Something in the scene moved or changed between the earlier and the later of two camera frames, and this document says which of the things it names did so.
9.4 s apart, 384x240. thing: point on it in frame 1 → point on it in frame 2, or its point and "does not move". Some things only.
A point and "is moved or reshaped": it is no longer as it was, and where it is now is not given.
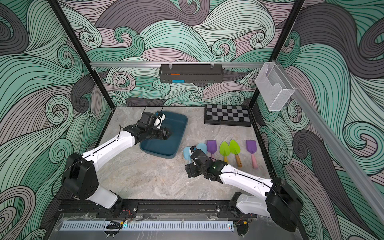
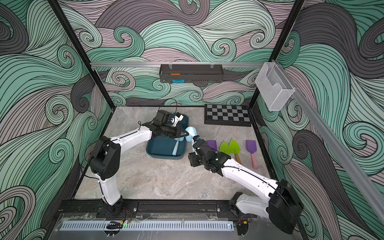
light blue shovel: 187,155 → 175,149
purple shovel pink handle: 211,146 does not move
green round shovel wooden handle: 224,150 does not move
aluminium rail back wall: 177,63 does not move
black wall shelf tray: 191,73 does not move
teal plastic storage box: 175,121 is moved or reshaped
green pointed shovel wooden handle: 234,148 does not move
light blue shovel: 203,147 is moved or reshaped
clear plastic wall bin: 274,87 does not move
